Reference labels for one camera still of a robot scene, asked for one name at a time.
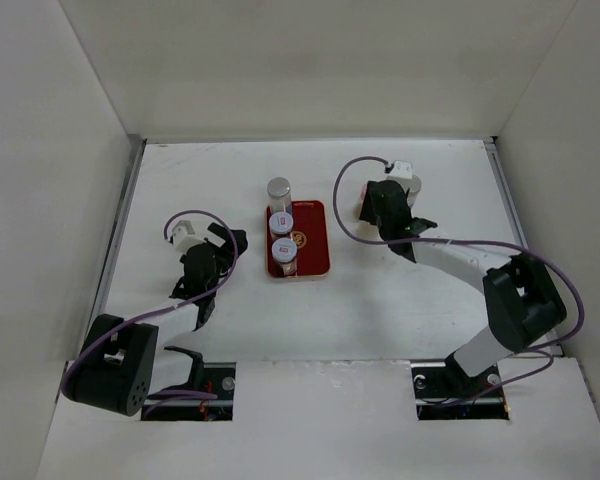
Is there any pink lid small bottle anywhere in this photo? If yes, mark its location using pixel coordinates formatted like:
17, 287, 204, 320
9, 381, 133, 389
355, 183, 368, 221

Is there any short jar red label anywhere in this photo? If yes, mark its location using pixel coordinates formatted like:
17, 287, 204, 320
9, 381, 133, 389
268, 211, 294, 238

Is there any short jar white lid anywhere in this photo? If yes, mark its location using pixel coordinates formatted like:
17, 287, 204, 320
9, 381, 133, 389
271, 237, 298, 276

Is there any tall bottle silver lid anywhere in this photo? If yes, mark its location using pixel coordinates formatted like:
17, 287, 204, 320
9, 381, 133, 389
267, 177, 292, 214

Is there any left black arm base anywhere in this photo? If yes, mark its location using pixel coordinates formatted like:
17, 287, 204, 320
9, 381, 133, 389
140, 346, 237, 422

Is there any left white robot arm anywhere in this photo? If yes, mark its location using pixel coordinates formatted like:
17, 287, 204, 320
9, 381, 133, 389
60, 221, 248, 416

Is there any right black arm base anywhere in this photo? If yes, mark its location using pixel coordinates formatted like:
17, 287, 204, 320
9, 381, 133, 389
411, 362, 509, 421

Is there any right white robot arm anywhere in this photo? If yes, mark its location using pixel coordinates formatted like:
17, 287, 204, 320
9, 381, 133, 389
359, 180, 567, 396

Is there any tall bottle grey lid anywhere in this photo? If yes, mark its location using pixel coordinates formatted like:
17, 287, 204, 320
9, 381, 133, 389
405, 175, 422, 208

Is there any red rectangular tray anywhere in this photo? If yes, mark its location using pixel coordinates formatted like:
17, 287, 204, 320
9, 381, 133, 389
265, 200, 331, 280

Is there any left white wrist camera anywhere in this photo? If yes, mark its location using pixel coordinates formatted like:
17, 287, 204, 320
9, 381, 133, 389
171, 220, 204, 254

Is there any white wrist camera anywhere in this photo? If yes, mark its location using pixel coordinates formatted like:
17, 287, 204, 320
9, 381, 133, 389
385, 160, 415, 190
171, 220, 204, 254

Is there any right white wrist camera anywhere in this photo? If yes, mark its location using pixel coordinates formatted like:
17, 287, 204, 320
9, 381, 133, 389
385, 160, 415, 190

